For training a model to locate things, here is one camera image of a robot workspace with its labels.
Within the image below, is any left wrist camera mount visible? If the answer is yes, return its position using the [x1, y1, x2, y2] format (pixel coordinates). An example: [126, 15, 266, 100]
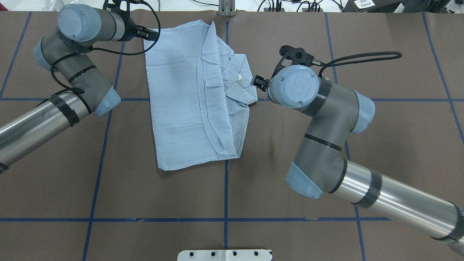
[102, 0, 144, 17]

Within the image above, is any grey aluminium frame post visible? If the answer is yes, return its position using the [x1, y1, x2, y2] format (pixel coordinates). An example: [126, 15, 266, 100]
[218, 0, 236, 17]

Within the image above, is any dark grey labelled box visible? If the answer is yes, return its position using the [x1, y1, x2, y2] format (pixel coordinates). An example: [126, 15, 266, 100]
[343, 0, 403, 13]

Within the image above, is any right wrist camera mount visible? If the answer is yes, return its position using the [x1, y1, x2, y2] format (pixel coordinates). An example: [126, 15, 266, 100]
[272, 45, 325, 76]

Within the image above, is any clear plastic bag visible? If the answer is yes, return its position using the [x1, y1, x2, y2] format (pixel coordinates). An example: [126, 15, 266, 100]
[39, 0, 65, 12]

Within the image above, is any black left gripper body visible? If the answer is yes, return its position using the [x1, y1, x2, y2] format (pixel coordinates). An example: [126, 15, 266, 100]
[121, 14, 138, 42]

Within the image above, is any light blue button-up shirt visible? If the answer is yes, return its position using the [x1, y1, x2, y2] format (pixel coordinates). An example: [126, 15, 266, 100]
[145, 20, 257, 171]

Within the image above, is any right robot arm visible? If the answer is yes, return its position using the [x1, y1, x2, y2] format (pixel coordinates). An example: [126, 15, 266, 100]
[251, 65, 463, 255]

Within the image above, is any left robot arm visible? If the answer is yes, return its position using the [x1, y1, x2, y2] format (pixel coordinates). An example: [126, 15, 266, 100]
[0, 0, 161, 173]

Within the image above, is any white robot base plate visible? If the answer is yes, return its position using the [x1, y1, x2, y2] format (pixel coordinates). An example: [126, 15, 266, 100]
[177, 249, 273, 261]

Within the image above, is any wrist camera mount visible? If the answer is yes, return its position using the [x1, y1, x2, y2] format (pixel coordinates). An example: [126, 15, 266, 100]
[272, 45, 325, 76]
[102, 0, 144, 17]

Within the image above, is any right orange-port USB hub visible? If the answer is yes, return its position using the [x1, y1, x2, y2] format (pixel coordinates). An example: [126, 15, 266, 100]
[296, 0, 323, 13]

